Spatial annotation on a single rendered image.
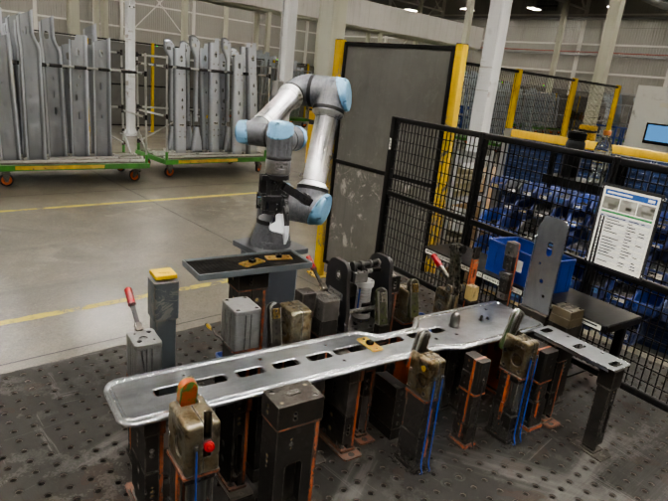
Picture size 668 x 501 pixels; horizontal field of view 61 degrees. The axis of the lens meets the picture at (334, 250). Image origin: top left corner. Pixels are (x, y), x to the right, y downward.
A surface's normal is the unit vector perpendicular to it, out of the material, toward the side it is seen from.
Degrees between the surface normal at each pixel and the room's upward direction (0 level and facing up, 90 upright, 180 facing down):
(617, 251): 90
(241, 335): 90
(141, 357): 90
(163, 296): 90
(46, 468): 0
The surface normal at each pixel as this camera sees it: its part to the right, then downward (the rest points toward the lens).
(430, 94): -0.74, 0.13
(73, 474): 0.10, -0.95
